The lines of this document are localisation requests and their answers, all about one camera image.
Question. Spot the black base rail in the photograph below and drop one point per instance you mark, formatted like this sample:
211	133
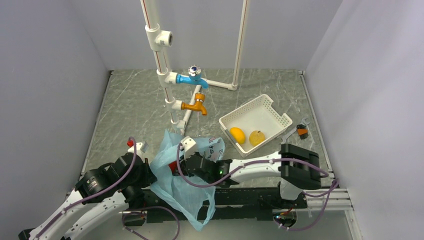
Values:
230	203

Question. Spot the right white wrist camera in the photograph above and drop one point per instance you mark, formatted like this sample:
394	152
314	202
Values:
188	146

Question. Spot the yellow fake fruit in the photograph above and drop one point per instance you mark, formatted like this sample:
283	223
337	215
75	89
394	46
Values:
238	135

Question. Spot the white perforated plastic basket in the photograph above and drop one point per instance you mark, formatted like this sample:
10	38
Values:
255	115

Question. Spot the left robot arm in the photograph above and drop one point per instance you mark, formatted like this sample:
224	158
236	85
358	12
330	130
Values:
101	192

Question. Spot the small black orange brush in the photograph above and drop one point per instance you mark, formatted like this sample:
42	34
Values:
302	131

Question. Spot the red fake fruit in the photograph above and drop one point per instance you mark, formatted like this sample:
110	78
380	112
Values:
173	166

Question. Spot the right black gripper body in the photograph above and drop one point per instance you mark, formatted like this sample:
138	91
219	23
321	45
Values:
209	180

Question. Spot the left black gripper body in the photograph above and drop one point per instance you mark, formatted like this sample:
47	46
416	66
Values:
140	179

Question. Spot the orange plastic faucet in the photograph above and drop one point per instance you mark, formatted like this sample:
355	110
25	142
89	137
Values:
197	106

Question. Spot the white PVC pipe frame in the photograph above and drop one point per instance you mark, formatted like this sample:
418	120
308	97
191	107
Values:
160	40

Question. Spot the blue plastic faucet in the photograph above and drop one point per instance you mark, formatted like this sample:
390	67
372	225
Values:
194	77

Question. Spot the silver open-end wrench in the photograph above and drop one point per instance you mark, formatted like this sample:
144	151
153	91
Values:
284	137

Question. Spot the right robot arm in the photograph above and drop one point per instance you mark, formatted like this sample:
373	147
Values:
297	168

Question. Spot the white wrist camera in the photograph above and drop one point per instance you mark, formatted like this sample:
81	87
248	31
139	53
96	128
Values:
188	146
139	147

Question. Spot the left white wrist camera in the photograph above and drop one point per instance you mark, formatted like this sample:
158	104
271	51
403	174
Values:
139	147

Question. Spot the round orange fake fruit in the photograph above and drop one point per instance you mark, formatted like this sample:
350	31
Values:
256	137

